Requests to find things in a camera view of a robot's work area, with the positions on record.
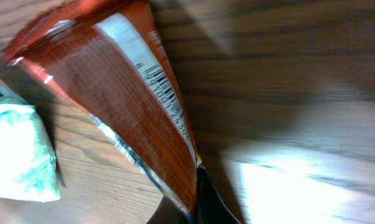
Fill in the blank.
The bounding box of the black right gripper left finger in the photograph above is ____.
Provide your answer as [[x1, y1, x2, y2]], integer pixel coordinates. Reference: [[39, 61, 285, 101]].
[[147, 197, 188, 224]]

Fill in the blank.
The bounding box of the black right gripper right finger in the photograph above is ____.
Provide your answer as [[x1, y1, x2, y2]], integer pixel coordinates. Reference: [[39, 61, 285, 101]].
[[197, 167, 240, 224]]

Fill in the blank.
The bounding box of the teal tissue packet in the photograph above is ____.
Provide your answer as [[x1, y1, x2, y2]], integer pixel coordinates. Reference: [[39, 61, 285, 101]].
[[0, 86, 60, 202]]

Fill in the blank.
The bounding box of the orange-red snack bar wrapper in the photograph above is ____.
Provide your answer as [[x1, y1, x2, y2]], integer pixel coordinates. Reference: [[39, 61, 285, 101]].
[[1, 1, 197, 222]]

